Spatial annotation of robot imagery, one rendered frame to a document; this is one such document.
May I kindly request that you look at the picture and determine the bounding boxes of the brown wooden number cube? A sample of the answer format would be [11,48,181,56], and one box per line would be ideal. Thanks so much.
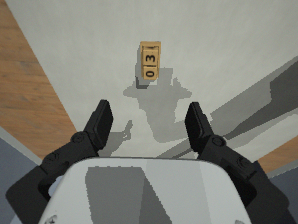
[143,46,158,66]
[143,65,157,80]

